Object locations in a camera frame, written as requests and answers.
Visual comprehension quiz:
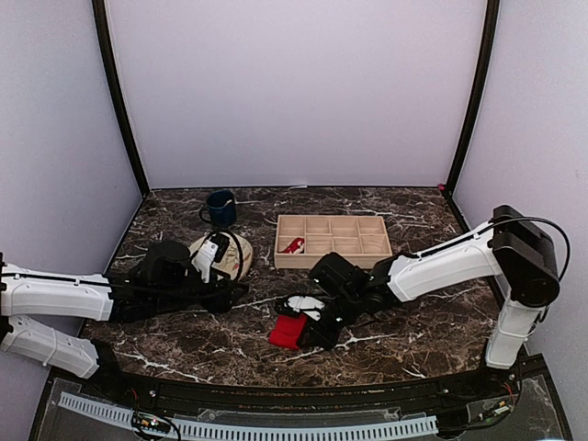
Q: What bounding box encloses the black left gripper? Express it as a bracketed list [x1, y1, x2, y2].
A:
[153, 267, 249, 315]

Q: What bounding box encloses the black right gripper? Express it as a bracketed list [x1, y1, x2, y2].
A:
[296, 288, 363, 350]

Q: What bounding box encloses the red sock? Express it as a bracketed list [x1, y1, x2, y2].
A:
[268, 314, 307, 350]
[281, 237, 305, 254]

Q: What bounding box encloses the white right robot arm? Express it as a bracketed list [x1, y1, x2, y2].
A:
[284, 205, 569, 399]

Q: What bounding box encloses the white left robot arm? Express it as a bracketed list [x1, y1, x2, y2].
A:
[1, 242, 248, 401]

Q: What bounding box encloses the wooden compartment tray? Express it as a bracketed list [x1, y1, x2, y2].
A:
[274, 215, 392, 269]

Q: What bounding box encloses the cream plate with bird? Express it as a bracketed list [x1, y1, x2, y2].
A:
[211, 232, 254, 280]

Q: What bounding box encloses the dark blue mug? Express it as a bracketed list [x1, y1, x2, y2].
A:
[198, 190, 237, 228]

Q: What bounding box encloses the small circuit board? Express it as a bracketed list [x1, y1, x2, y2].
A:
[130, 412, 172, 435]

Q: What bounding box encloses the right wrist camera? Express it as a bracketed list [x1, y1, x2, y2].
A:
[275, 294, 325, 322]

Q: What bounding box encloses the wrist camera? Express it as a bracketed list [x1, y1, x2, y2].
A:
[190, 232, 230, 284]
[275, 294, 325, 322]

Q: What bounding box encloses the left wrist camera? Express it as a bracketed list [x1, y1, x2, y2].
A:
[190, 232, 230, 284]

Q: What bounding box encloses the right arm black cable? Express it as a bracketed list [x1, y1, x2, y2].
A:
[413, 217, 571, 286]

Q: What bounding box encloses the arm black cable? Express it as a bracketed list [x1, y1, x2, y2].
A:
[0, 229, 244, 295]
[413, 217, 571, 286]

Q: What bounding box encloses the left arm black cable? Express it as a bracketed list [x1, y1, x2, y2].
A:
[0, 229, 244, 295]

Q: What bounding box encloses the black front table rail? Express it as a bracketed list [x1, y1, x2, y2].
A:
[43, 345, 553, 413]

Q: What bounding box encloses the white slotted cable duct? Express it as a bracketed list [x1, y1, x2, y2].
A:
[58, 392, 438, 440]

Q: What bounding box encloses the left black frame post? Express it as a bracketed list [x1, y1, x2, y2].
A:
[91, 0, 151, 198]

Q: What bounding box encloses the black frame post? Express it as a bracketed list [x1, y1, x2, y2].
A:
[91, 0, 151, 198]
[444, 0, 501, 199]

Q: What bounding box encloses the right black frame post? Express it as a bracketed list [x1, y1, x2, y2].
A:
[444, 0, 501, 199]

